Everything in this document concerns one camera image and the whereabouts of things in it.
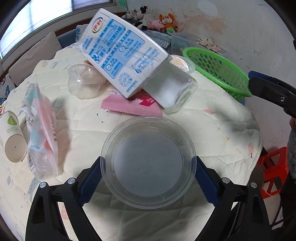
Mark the green plastic basket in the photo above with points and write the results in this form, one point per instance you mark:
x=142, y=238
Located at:
x=231, y=76

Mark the butterfly print pillow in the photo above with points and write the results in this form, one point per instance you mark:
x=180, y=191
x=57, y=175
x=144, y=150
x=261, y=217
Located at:
x=79, y=31
x=4, y=90

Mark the lidded plastic cup orange label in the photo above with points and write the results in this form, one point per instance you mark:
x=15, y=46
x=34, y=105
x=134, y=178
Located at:
x=182, y=63

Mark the clear plastic cup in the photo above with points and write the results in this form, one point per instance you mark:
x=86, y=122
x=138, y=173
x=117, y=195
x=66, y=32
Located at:
x=83, y=83

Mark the white paper cup green label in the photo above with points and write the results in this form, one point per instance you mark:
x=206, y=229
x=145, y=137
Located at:
x=11, y=136

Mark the pink and blue plastic bag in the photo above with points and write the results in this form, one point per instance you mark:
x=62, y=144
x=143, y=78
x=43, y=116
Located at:
x=44, y=139

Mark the blue sofa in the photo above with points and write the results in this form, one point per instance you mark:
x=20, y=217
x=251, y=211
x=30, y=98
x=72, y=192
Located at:
x=67, y=39

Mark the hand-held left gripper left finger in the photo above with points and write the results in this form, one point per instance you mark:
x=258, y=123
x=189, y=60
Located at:
x=91, y=180

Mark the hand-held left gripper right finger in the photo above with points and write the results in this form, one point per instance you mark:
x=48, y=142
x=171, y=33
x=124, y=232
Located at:
x=205, y=183

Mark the spotted cloth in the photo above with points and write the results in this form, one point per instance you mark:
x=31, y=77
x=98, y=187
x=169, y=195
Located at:
x=208, y=44

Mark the white and blue milk carton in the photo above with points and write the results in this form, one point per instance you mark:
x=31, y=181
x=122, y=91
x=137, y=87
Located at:
x=115, y=46

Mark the pink plush toy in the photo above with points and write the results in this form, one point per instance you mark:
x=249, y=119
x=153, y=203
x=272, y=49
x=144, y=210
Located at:
x=156, y=24

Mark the grey striped cushion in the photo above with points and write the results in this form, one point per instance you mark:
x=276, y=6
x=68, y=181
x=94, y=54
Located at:
x=161, y=39

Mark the pink snack packet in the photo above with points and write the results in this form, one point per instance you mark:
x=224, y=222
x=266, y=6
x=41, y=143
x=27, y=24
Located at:
x=129, y=106

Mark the cream printed quilt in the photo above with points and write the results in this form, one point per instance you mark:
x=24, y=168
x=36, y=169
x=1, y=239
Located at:
x=208, y=129

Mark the red plastic stool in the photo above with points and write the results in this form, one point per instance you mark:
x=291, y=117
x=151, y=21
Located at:
x=275, y=171

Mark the clear plastic bottle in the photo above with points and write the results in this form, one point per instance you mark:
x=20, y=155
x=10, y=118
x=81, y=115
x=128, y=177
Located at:
x=175, y=92

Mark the grey plush toy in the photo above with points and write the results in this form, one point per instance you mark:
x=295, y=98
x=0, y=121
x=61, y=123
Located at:
x=128, y=14

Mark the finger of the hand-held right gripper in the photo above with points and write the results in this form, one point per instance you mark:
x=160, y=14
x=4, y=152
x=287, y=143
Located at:
x=272, y=79
x=268, y=91

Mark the orange fox plush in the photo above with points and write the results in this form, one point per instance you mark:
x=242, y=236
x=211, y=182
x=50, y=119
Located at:
x=167, y=20

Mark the clear round plastic container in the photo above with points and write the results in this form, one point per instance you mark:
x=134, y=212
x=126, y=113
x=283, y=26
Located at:
x=148, y=162

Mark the clear storage box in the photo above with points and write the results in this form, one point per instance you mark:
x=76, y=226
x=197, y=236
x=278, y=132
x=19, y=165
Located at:
x=182, y=41

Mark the window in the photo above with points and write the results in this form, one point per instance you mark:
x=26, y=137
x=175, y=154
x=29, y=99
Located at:
x=34, y=20

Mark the person's grey clothing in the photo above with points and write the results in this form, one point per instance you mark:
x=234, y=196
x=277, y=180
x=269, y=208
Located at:
x=292, y=155

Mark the grey pillow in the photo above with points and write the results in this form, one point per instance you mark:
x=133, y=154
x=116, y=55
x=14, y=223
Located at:
x=32, y=58

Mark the black and white cow plush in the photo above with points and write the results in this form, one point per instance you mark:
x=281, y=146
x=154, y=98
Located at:
x=143, y=17

